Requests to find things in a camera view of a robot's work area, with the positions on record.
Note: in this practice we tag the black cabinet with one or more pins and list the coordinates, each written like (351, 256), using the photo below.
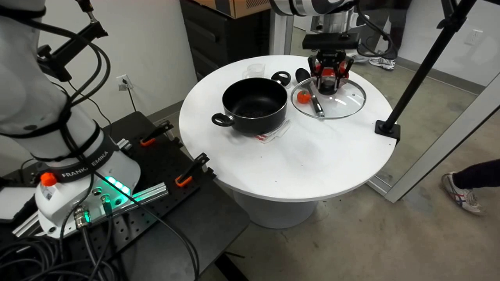
(218, 39)

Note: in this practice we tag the glass lid black knob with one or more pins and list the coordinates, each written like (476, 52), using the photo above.
(338, 105)

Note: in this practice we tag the black spoon steel handle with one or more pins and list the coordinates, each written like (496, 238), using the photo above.
(302, 75)

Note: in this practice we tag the aluminium rail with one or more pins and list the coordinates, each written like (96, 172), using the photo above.
(63, 213)

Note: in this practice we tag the black camera tripod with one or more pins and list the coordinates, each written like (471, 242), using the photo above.
(455, 14)

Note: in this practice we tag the black mounting base plate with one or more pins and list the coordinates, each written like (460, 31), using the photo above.
(172, 238)

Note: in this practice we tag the orange black clamp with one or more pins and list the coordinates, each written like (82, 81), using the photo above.
(152, 136)
(188, 175)

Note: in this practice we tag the round white table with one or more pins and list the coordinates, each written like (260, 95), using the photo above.
(279, 178)

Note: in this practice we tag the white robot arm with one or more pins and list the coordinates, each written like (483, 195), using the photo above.
(85, 167)

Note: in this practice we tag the cardboard box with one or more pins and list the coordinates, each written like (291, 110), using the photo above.
(238, 8)

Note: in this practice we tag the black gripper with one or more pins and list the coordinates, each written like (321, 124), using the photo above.
(330, 52)

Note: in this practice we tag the wall power outlet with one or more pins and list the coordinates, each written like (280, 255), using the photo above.
(124, 83)

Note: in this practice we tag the black cooking pot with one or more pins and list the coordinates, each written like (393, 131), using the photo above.
(255, 105)

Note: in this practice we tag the person's sneaker and leg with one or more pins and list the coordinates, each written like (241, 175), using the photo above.
(460, 184)

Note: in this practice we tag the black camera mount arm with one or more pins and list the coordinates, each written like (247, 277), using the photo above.
(54, 61)

